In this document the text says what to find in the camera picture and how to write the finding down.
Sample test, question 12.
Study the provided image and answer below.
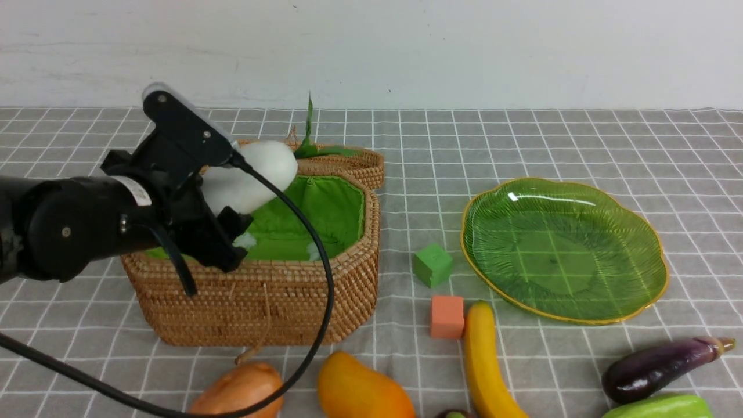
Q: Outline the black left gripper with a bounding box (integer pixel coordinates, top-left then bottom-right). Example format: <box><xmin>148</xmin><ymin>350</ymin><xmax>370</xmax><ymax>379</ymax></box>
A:
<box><xmin>101</xmin><ymin>131</ymin><xmax>251</xmax><ymax>272</ymax></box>

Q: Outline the white radish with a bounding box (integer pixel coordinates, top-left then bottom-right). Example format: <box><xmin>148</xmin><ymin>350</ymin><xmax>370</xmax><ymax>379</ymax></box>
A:
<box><xmin>200</xmin><ymin>93</ymin><xmax>360</xmax><ymax>217</ymax></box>

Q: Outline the brown potato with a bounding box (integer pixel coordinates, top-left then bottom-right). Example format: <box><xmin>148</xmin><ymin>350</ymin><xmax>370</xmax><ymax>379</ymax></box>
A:
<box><xmin>189</xmin><ymin>362</ymin><xmax>283</xmax><ymax>415</ymax></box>

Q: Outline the orange mango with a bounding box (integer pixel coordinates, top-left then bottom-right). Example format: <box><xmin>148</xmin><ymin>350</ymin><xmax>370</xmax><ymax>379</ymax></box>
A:
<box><xmin>316</xmin><ymin>351</ymin><xmax>416</xmax><ymax>417</ymax></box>

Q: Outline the purple eggplant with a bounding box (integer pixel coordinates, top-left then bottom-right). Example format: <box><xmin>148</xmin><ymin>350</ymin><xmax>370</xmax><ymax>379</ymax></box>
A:
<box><xmin>601</xmin><ymin>336</ymin><xmax>736</xmax><ymax>405</ymax></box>

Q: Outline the green bitter gourd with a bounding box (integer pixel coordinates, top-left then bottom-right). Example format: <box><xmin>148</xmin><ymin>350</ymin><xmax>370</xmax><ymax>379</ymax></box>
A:
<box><xmin>603</xmin><ymin>392</ymin><xmax>713</xmax><ymax>418</ymax></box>

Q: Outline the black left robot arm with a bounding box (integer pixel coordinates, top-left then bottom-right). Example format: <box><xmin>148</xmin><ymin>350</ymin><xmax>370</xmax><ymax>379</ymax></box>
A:
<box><xmin>2</xmin><ymin>132</ymin><xmax>253</xmax><ymax>296</ymax></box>

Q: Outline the woven wicker basket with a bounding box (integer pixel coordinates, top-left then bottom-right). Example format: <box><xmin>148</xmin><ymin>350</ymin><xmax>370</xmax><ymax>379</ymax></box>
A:
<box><xmin>121</xmin><ymin>146</ymin><xmax>385</xmax><ymax>347</ymax></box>

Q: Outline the green foam cube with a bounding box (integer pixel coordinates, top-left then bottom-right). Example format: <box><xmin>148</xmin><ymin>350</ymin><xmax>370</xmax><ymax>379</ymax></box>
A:
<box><xmin>412</xmin><ymin>243</ymin><xmax>453</xmax><ymax>289</ymax></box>

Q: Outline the orange foam cube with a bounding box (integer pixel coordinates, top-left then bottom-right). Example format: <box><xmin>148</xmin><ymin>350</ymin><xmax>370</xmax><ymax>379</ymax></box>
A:
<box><xmin>430</xmin><ymin>296</ymin><xmax>465</xmax><ymax>340</ymax></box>

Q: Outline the dark mangosteen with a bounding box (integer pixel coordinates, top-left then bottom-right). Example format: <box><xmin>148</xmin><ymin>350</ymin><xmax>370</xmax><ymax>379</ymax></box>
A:
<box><xmin>435</xmin><ymin>409</ymin><xmax>474</xmax><ymax>418</ymax></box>

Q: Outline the yellow banana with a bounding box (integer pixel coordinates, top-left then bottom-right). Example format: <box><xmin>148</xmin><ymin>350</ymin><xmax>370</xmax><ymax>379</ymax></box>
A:
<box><xmin>463</xmin><ymin>301</ymin><xmax>528</xmax><ymax>417</ymax></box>

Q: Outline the green glass plate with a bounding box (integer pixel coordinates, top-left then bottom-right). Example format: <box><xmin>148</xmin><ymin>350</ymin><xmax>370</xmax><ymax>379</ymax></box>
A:
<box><xmin>460</xmin><ymin>177</ymin><xmax>670</xmax><ymax>326</ymax></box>

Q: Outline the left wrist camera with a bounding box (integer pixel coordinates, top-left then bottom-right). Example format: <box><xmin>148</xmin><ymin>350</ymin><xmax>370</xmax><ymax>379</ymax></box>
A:
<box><xmin>142</xmin><ymin>82</ymin><xmax>237</xmax><ymax>167</ymax></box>

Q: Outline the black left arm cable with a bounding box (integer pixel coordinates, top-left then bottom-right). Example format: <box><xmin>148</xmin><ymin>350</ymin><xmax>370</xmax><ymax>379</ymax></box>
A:
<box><xmin>0</xmin><ymin>154</ymin><xmax>336</xmax><ymax>418</ymax></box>

